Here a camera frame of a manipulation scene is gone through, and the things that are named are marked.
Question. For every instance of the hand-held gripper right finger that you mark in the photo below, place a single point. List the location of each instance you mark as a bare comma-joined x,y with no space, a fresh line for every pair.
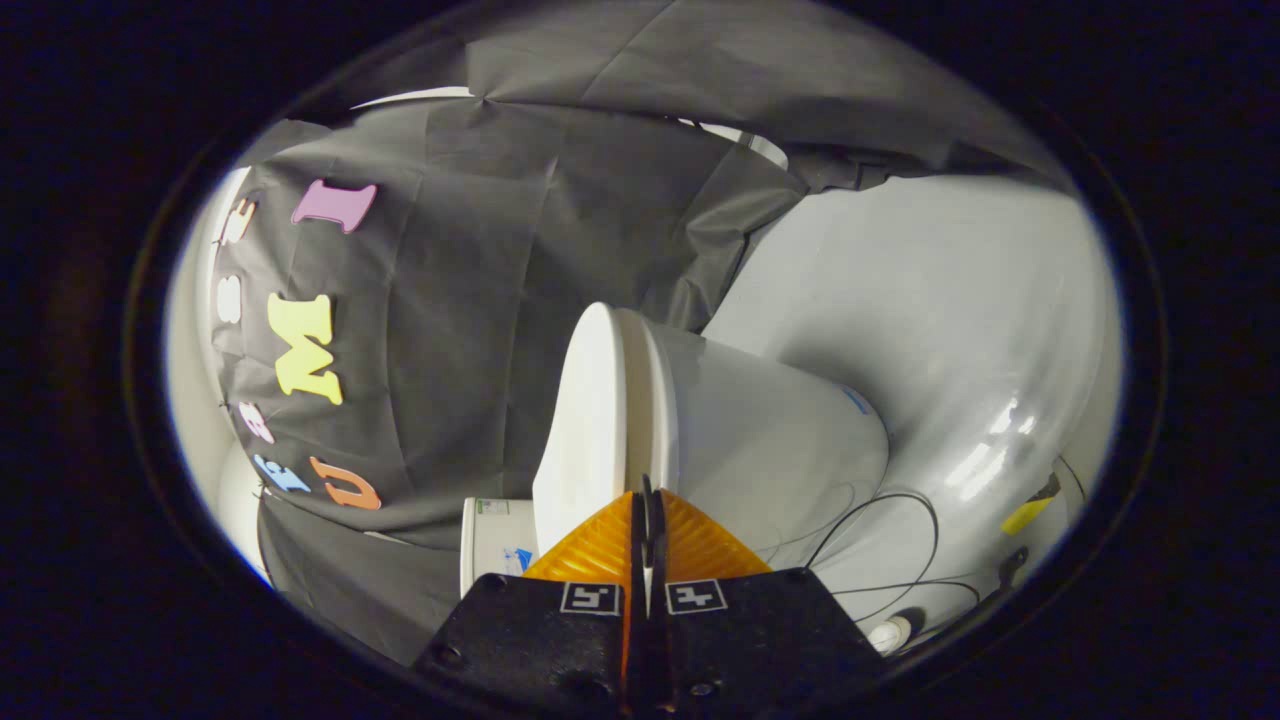
760,640

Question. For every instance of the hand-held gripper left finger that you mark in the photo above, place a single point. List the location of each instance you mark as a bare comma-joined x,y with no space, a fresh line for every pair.
530,640

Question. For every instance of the white toilet lid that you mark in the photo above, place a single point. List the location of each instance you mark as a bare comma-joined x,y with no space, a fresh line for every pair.
585,420

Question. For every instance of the white toilet tank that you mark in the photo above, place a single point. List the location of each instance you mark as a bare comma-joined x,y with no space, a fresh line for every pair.
495,545

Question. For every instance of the white toilet bowl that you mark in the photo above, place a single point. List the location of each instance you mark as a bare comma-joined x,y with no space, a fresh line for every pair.
770,440

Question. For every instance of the black backdrop cloth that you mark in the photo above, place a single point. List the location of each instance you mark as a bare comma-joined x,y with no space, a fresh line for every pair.
450,300

